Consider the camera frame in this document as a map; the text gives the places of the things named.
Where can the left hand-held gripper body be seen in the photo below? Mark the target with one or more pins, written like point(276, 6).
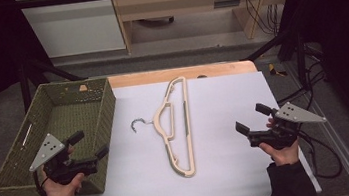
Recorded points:
point(49, 150)

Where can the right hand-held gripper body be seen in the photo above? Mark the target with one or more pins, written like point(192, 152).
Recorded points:
point(292, 115)

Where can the green woven basket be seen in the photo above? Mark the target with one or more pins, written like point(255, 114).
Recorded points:
point(63, 115)

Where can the person's right hand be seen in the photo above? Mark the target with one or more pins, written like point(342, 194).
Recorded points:
point(285, 156)

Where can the person's left hand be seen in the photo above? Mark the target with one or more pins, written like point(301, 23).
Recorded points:
point(60, 194)

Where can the white sheet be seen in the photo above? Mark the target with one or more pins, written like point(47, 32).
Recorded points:
point(223, 105)

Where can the yellow and black tool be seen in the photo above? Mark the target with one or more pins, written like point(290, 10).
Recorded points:
point(273, 69)

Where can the black metal stand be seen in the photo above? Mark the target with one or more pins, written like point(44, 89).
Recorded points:
point(298, 52)
point(25, 86)

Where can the wooden table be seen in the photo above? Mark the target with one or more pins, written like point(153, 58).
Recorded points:
point(146, 78)

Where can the white cabinet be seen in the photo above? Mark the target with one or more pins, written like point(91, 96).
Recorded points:
point(76, 29)

